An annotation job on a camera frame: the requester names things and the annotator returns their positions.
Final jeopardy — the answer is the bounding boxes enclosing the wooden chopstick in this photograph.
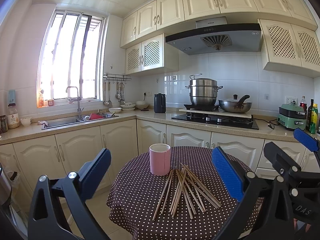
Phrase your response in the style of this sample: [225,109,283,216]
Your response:
[170,169,181,217]
[182,168,206,213]
[177,170,194,219]
[182,164,221,207]
[179,171,196,215]
[161,170,174,215]
[152,170,173,221]
[171,167,186,218]

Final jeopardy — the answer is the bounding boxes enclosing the steel kitchen sink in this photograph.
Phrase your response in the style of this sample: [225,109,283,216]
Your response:
[41,113,118,130]

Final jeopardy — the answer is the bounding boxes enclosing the kitchen window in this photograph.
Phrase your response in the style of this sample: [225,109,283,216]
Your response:
[36,10,106,108]

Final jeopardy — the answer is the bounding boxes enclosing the dark oil bottle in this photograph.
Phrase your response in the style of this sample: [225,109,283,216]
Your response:
[306,99,314,131]

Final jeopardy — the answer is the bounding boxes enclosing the green electric cooker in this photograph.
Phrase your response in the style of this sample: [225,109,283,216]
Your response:
[277,103,306,131]

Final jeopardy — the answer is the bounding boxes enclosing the green yellow bottle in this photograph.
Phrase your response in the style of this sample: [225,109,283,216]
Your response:
[309,103,318,134]

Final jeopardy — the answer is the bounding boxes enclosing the black gas stove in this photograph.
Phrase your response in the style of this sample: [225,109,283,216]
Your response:
[172,105,259,130]

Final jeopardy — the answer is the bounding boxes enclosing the cream lower cabinets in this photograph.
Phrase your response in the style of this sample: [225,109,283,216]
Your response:
[0,119,320,213]

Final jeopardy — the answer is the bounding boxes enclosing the cream cabinets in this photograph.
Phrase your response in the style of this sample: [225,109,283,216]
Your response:
[0,119,320,213]
[120,0,319,77]

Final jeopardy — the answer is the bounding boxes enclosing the brown polka dot tablecloth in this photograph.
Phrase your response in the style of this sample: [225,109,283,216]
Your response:
[107,146,238,239]

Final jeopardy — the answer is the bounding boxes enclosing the cream upper cabinets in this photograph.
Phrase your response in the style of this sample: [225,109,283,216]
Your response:
[120,0,319,77]

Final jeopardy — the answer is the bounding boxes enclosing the jar with blue lid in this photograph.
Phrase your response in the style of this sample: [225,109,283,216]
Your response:
[7,90,20,129]

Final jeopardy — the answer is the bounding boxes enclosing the chrome faucet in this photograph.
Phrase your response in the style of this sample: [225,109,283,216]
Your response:
[66,86,83,120]

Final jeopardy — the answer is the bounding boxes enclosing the stainless steel steamer pot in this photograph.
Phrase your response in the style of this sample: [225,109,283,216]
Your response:
[186,73,223,106]

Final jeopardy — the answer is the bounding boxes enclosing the red bowl in sink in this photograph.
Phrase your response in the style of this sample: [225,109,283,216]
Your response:
[89,113,104,120]

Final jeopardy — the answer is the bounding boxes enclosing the pink cylindrical cup holder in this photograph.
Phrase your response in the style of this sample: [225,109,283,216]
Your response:
[149,144,171,176]

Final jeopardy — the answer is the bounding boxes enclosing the white bowl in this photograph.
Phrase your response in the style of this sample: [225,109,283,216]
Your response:
[108,107,122,113]

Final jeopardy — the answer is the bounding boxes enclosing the stacked white dishes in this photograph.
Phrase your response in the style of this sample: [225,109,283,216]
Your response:
[121,102,136,111]

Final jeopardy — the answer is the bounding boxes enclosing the grey range hood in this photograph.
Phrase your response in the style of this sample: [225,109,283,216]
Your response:
[165,23,261,55]

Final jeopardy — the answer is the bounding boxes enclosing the black electric kettle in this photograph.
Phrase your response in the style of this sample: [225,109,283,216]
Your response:
[153,93,167,113]

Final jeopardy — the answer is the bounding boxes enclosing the steel wok black handle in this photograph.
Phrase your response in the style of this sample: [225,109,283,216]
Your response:
[219,94,252,113]

